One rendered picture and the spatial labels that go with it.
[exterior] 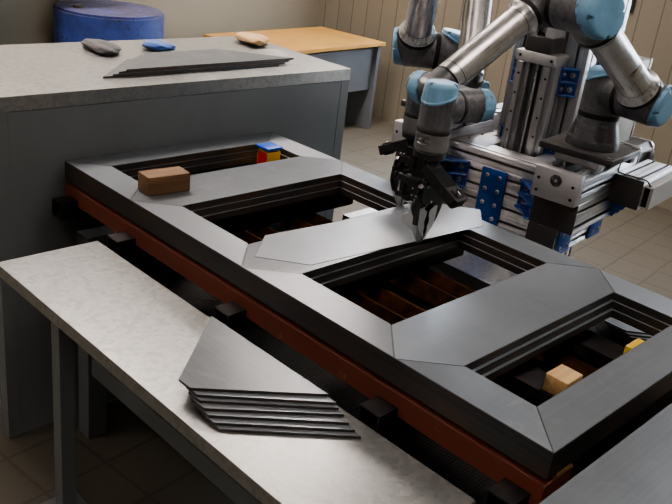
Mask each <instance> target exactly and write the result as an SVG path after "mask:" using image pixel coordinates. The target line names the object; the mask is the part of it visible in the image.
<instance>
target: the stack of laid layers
mask: <svg viewBox="0 0 672 504"><path fill-rule="evenodd" d="M258 149H259V147H257V146H256V144H254V145H248V146H241V147H235V148H228V149H222V150H215V151H209V152H202V153H195V154H189V155H182V156H176V157H169V158H163V159H156V160H150V161H143V162H137V163H130V164H123V165H117V166H112V167H114V168H116V169H118V170H119V171H121V172H123V173H125V174H126V175H128V176H130V177H132V178H133V179H135V180H137V181H138V171H144V170H152V169H160V168H168V167H176V166H180V167H182V168H183V169H185V170H186V171H188V172H190V173H192V172H198V171H204V170H210V169H216V168H222V167H228V166H233V165H239V164H245V163H251V162H257V153H258ZM65 179H66V180H67V181H69V182H70V183H72V184H74V185H75V186H77V187H78V188H80V189H82V190H83V191H85V192H86V193H88V194H90V195H91V196H93V197H94V198H96V199H98V200H99V201H101V202H102V203H104V204H106V205H107V206H109V207H110V208H112V209H114V210H115V211H117V212H118V213H120V214H122V215H123V216H125V217H126V218H128V219H130V220H131V221H133V222H134V223H136V224H138V225H139V226H141V227H142V228H144V229H146V230H147V231H149V232H150V233H152V234H154V235H155V236H157V237H158V238H160V239H162V240H163V241H165V242H166V243H168V244H169V245H171V246H173V247H174V248H176V249H177V250H179V251H181V252H182V253H184V254H185V255H187V256H189V257H190V258H192V259H193V260H195V261H197V262H198V263H200V264H201V265H203V266H205V267H206V268H208V269H209V270H211V271H213V272H214V273H216V274H217V275H219V276H221V277H222V278H224V279H225V280H227V281H229V282H230V283H232V284H233V285H235V286H237V287H238V288H240V289H241V290H243V291H245V292H246V293H248V294H249V295H251V296H253V297H254V298H256V299H257V300H259V301H261V302H262V303H264V304H265V305H267V306H269V307H270V308H272V309H273V310H275V311H277V312H278V313H280V314H281V315H283V316H285V317H286V318H288V319H289V320H291V321H293V322H294V323H296V324H297V325H299V326H300V327H302V328H304V329H305V330H307V331H308V332H310V333H312V334H313V335H315V336H316V337H318V338H320V339H321V340H323V341H324V342H326V343H328V344H329V345H331V346H332V347H334V348H336V349H337V350H339V351H340V352H342V353H344V354H345V355H347V356H348V357H350V358H352V359H353V360H355V361H356V362H358V363H360V364H361V365H363V366H364V367H366V368H368V369H369V370H371V371H372V372H374V373H376V374H377V375H379V376H380V377H382V378H384V379H385V380H387V381H388V382H390V383H392V384H393V385H395V386H396V387H398V388H400V389H401V390H403V391H404V392H406V393H408V394H409V395H411V396H412V397H414V398H416V399H417V400H419V401H420V402H422V403H424V404H425V405H427V406H428V407H430V408H431V409H433V410H435V411H436V412H438V413H439V414H441V415H443V416H444V417H446V418H447V419H449V420H451V421H452V422H454V423H455V424H457V425H459V426H460V427H462V428H463V429H465V430H467V431H468V432H470V433H471V434H473V435H475V436H476V437H478V438H479V439H481V440H483V441H484V442H486V443H487V444H489V445H491V446H492V447H494V448H495V449H497V450H499V451H500V452H502V453H503V454H505V455H507V456H508V457H510V458H511V459H513V460H515V461H516V462H518V463H519V464H521V465H523V466H524V467H526V468H527V469H529V470H531V471H532V472H534V473H535V474H537V475H539V476H540V477H542V478H543V479H545V480H548V479H549V478H551V477H552V476H554V475H555V474H556V473H558V472H559V471H560V470H562V469H563V468H565V467H566V466H567V465H569V464H570V463H571V462H573V461H574V460H576V459H577V458H578V457H580V456H581V455H582V454H584V453H585V452H587V451H588V450H589V449H591V448H592V447H593V446H595V445H596V444H598V443H599V442H600V441H602V440H603V439H604V438H606V437H607V436H609V435H610V434H611V433H613V432H614V431H615V430H617V429H618V428H620V427H621V426H622V425H624V424H625V423H626V422H628V421H629V420H631V419H632V418H633V417H635V416H636V415H637V414H639V413H640V412H642V411H643V410H644V409H646V408H647V407H648V406H650V405H651V404H653V403H654V402H655V401H657V400H658V399H659V398H661V397H662V396H664V395H665V394H666V393H668V392H669V391H670V390H672V372H671V373H669V374H668V375H667V376H665V377H664V378H662V379H661V380H659V381H658V382H656V383H655V384H654V385H652V386H651V387H649V388H648V389H646V390H645V391H644V392H642V393H641V394H639V395H638V396H636V397H635V398H633V399H632V400H631V401H629V402H628V403H626V404H625V405H623V406H622V407H620V408H619V409H618V410H616V411H615V412H613V413H612V414H610V415H609V416H608V417H606V418H605V419H603V420H602V421H600V422H599V423H597V424H596V425H595V426H593V427H592V428H590V429H589V430H587V431H586V432H584V433H583V434H582V435H580V436H579V437H577V438H576V439H574V440H573V441H572V442H570V443H569V444H567V445H566V446H564V447H563V448H561V449H560V450H559V451H557V452H556V453H552V452H550V451H549V450H547V449H545V448H543V447H542V446H540V445H538V444H537V443H535V442H533V441H532V440H530V439H528V438H527V437H525V436H523V435H522V434H520V433H518V432H517V431H515V430H513V429H512V428H510V427H508V426H507V425H505V424H503V423H502V422H500V421H498V420H497V419H495V418H493V417H492V416H490V415H488V414H487V413H485V412H483V411H482V410H480V409H478V408H477V407H475V406H473V405H472V404H470V403H468V402H467V401H465V400H463V399H462V398H460V397H458V396H457V395H455V394H453V393H452V392H450V391H448V390H447V389H445V388H443V387H442V386H440V385H438V384H437V383H435V382H433V381H432V380H430V379H428V378H427V377H425V376H423V375H421V374H420V373H418V372H416V371H415V370H413V369H411V368H410V367H408V366H406V365H405V364H403V363H401V362H400V361H398V360H397V359H395V358H393V357H391V356H390V355H388V354H386V353H385V352H383V351H381V350H380V349H378V348H376V347H375V346H373V345H371V344H370V343H368V342H366V341H365V340H363V339H361V338H360V337H358V336H356V335H355V334H353V333H351V332H350V331H348V330H346V329H345V328H343V327H341V326H340V325H338V324H336V323H335V322H333V321H331V320H330V319H328V318H326V317H325V316H323V315H321V314H320V313H318V312H316V311H315V310H313V309H311V308H310V307H308V306H306V305H305V304H303V303H301V302H299V301H298V300H296V299H294V298H293V297H291V296H289V295H288V294H286V293H284V292H283V291H281V290H279V289H278V288H276V287H274V286H273V285H271V284H269V283H268V282H266V281H264V280H263V279H261V278H259V277H258V276H256V275H254V274H253V273H251V272H249V271H248V270H246V269H244V268H252V269H262V270H271V271H280V272H289V273H298V274H303V275H305V276H307V277H309V278H310V279H312V280H314V281H316V282H317V283H319V284H321V285H323V286H324V287H326V288H328V289H332V288H335V287H338V286H341V285H344V284H347V283H350V282H353V281H356V280H359V279H362V278H365V277H368V276H371V275H374V274H377V273H380V272H383V271H386V270H389V269H392V268H395V267H398V266H401V265H404V264H407V263H410V262H413V261H417V260H420V259H423V258H426V257H429V256H432V255H435V254H438V253H441V252H444V251H447V250H450V249H453V248H456V247H458V248H461V249H463V250H465V251H467V252H469V253H472V254H474V255H476V256H478V257H480V258H483V259H485V260H487V261H489V262H491V263H494V264H496V265H498V266H500V267H502V268H504V269H507V270H509V271H511V272H513V273H515V274H520V273H523V272H525V271H528V270H530V269H533V268H535V267H538V266H540V265H543V264H545V262H542V261H540V260H538V259H535V258H533V257H531V256H529V255H526V254H524V253H522V252H519V251H517V250H515V249H512V248H510V247H508V246H505V245H503V244H501V243H499V242H496V241H494V240H492V239H489V238H487V237H485V236H482V235H480V234H478V233H476V232H473V231H471V230H464V231H460V232H456V233H452V234H447V235H443V236H439V237H435V238H430V239H426V240H422V241H421V242H412V243H408V244H403V245H399V246H395V247H390V248H386V249H381V250H377V251H372V252H368V253H363V254H359V255H355V256H350V257H346V258H341V259H337V260H332V261H328V262H324V263H319V264H315V265H305V264H299V263H292V262H285V261H279V260H272V259H266V258H259V257H255V254H256V252H257V250H258V248H259V246H260V244H261V242H262V241H259V242H255V243H251V244H248V245H247V249H246V252H245V256H244V260H243V263H242V267H241V266H239V265H238V264H236V263H234V262H233V261H231V260H229V259H228V258H226V257H224V256H223V255H221V254H219V253H218V252H216V251H214V250H213V249H211V248H209V247H208V246H206V245H204V244H203V243H201V242H199V241H198V240H196V239H194V238H193V237H191V236H189V235H188V234H186V233H184V232H183V231H181V230H179V229H177V228H176V227H174V226H172V225H171V224H169V223H167V222H166V221H164V220H162V219H161V218H159V217H157V216H156V215H154V214H152V213H151V212H149V211H147V210H146V209H144V208H142V207H141V206H139V205H137V204H136V203H134V202H132V201H131V200H129V199H127V198H126V197H124V196H122V195H121V194H119V193H117V192H116V191H114V190H112V189H111V188H109V187H107V186H106V185H104V184H102V183H101V182H99V181H97V180H96V179H94V178H92V177H91V176H89V175H87V174H86V173H84V172H82V171H81V170H79V169H77V168H76V167H74V166H72V165H71V164H69V163H67V162H66V161H65ZM337 193H340V194H342V195H344V196H346V197H349V198H351V199H353V200H355V201H357V202H360V203H362V204H364V205H366V206H368V207H370V208H373V209H375V210H377V211H376V212H372V213H369V214H365V215H361V216H357V217H353V218H359V217H364V216H369V215H374V214H380V213H385V212H390V211H395V210H400V209H405V208H410V206H411V204H412V203H406V202H404V204H403V205H400V206H398V205H397V203H396V201H395V198H394V197H393V196H390V195H388V194H386V193H383V192H381V191H379V190H376V189H374V188H372V187H369V186H367V185H365V184H363V183H360V182H358V181H356V180H353V179H351V178H349V177H346V176H344V175H342V172H341V174H339V175H334V176H329V177H324V178H319V179H314V180H309V181H304V182H300V183H295V184H290V185H285V186H280V187H275V188H270V189H265V190H260V191H255V192H250V193H245V194H240V195H235V196H230V197H225V198H220V199H215V200H210V201H205V202H201V203H196V204H191V205H186V206H183V207H185V208H186V209H188V210H190V211H192V212H194V213H195V214H197V215H199V216H201V217H202V218H204V219H206V220H208V221H209V222H212V221H216V220H221V219H225V218H229V217H234V216H238V215H243V214H247V213H252V212H256V211H261V210H265V209H270V208H274V207H279V206H283V205H288V204H292V203H297V202H301V201H306V200H310V199H315V198H319V197H324V196H328V195H332V194H337ZM353 218H349V219H353ZM610 317H612V318H614V319H617V320H619V321H621V322H623V323H625V324H627V325H630V326H632V327H634V328H636V329H638V330H641V331H643V332H645V333H647V334H649V335H652V336H654V335H656V334H657V333H659V332H661V331H662V330H664V329H665V328H667V327H669V326H670V325H672V317H669V316H667V315H665V314H662V313H660V312H658V311H655V310H653V309H651V308H648V307H646V306H644V305H642V304H639V303H637V302H635V301H632V300H630V299H628V298H625V297H623V296H621V295H618V294H616V293H615V292H614V293H612V294H610V295H608V296H606V297H604V298H602V299H600V300H598V301H596V302H594V303H592V304H590V305H588V306H586V307H584V308H582V309H580V310H577V311H575V312H573V313H571V314H569V315H567V316H565V317H563V318H561V319H559V320H557V321H555V322H553V323H551V324H549V325H547V326H545V327H543V328H541V329H539V330H537V331H535V332H533V333H531V334H529V335H527V336H525V337H523V338H521V339H519V340H517V341H515V342H513V343H511V344H509V345H507V346H505V347H503V348H501V349H498V350H496V351H494V352H492V353H490V354H488V355H486V356H484V357H482V358H480V359H478V360H476V361H474V362H472V363H470V364H468V365H466V367H468V368H469V369H471V370H473V371H475V372H477V373H478V374H480V375H482V376H484V377H485V378H487V379H489V380H493V379H495V378H497V377H499V376H501V375H502V374H504V373H506V372H508V371H510V370H512V369H514V368H516V367H517V366H519V365H521V364H523V363H525V362H527V361H529V360H531V359H532V358H534V357H536V356H538V355H540V354H542V353H544V352H546V351H548V350H549V349H551V348H553V347H555V346H557V345H559V344H561V343H563V342H564V341H566V340H568V339H570V338H572V337H574V336H576V335H578V334H579V333H581V332H583V331H585V330H587V329H589V328H591V327H593V326H595V325H596V324H598V323H600V322H602V321H604V320H606V319H608V318H610Z"/></svg>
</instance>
